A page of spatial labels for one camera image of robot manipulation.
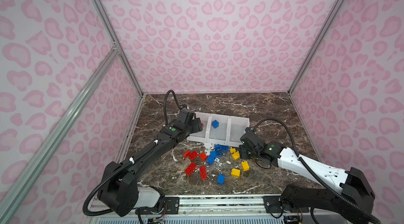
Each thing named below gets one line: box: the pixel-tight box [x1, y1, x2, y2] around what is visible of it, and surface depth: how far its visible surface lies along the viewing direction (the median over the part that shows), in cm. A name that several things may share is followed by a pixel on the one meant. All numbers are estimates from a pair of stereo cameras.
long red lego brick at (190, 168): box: [184, 162, 197, 176], surface depth 85 cm
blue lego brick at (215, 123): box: [211, 119, 220, 129], surface depth 101 cm
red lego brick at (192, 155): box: [183, 149, 199, 160], surface depth 90 cm
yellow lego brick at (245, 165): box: [240, 160, 250, 172], surface depth 85 cm
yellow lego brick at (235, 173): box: [230, 168, 241, 178], surface depth 83 cm
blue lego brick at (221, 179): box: [216, 173, 226, 185], surface depth 82 cm
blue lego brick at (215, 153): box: [209, 149, 222, 159], surface depth 92 cm
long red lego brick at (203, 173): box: [199, 165, 208, 181], surface depth 84 cm
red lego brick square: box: [199, 151, 208, 162], surface depth 89 cm
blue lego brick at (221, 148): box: [214, 143, 230, 153], surface depth 92 cm
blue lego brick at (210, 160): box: [206, 155, 215, 166], surface depth 86 cm
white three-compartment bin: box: [186, 111, 251, 147], surface depth 97 cm
